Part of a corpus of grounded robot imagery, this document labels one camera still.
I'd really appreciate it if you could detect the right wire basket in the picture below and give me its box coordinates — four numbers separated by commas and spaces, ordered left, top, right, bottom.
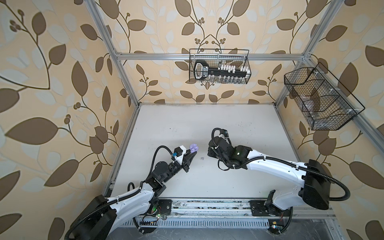
284, 62, 366, 131

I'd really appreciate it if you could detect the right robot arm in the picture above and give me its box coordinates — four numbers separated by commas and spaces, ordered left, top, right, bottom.
208, 128, 351, 235

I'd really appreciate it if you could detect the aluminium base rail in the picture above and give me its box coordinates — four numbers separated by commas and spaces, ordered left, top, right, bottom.
136, 198, 336, 229

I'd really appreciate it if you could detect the back wire basket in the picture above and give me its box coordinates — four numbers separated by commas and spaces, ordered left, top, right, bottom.
189, 48, 252, 85

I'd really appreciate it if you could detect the wire basket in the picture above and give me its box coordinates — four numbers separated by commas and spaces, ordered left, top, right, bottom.
189, 48, 252, 85
284, 62, 366, 131

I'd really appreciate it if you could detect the black tool in basket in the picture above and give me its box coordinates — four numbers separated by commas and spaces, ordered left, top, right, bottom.
192, 60, 252, 82

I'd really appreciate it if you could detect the purple charging case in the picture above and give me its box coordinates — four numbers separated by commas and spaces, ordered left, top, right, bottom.
190, 144, 199, 153

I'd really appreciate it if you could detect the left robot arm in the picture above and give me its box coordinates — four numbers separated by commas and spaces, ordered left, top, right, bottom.
64, 144, 199, 240

